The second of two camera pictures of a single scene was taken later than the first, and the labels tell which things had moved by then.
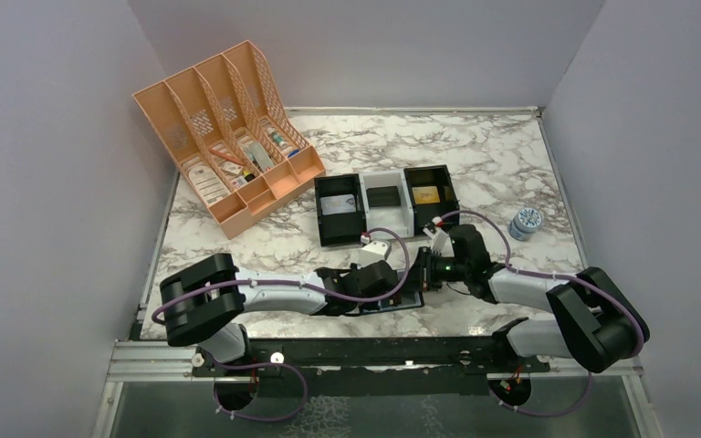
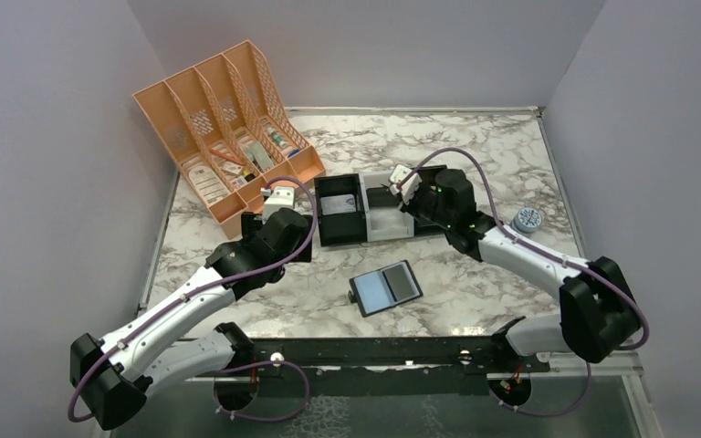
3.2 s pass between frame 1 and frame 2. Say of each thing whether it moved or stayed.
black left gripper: moved
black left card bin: stayed
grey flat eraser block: stayed
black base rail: stayed
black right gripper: moved
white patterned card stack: stayed
